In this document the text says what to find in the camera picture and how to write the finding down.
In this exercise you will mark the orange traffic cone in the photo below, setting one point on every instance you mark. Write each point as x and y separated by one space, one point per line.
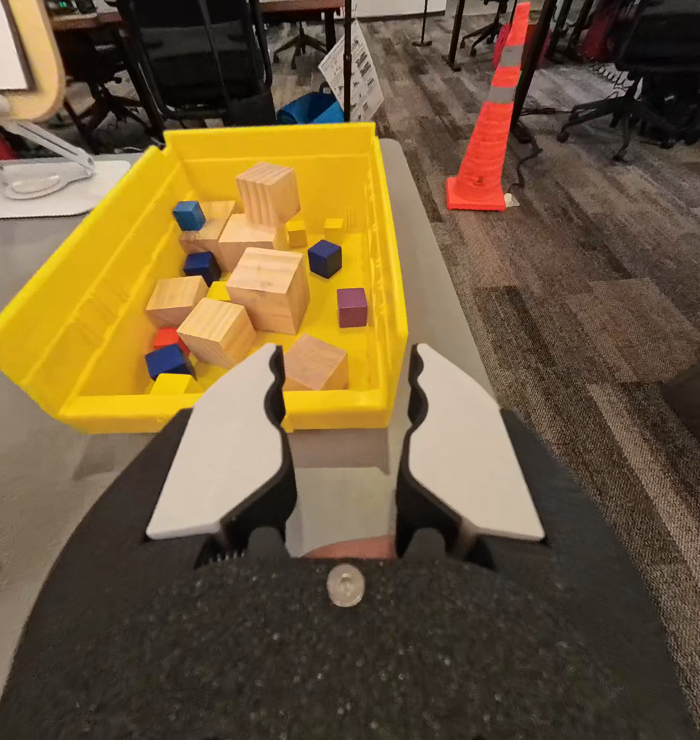
491 133

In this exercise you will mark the black office chair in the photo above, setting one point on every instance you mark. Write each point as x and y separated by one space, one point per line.
662 58
199 58

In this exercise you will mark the pile of mixed wooden cubes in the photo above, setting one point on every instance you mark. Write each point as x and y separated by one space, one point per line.
266 295

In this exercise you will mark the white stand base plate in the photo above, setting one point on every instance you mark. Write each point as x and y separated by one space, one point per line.
49 191

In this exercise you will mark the yellow plastic box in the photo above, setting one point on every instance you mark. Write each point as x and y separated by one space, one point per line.
338 156

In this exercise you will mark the white printed sheet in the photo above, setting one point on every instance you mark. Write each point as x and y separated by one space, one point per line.
361 75

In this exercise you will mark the black tripod stand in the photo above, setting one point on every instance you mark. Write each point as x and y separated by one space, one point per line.
347 58

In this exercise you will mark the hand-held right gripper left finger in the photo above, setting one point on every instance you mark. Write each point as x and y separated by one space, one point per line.
222 468

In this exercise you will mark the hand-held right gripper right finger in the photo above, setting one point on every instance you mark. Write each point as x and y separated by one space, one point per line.
471 468

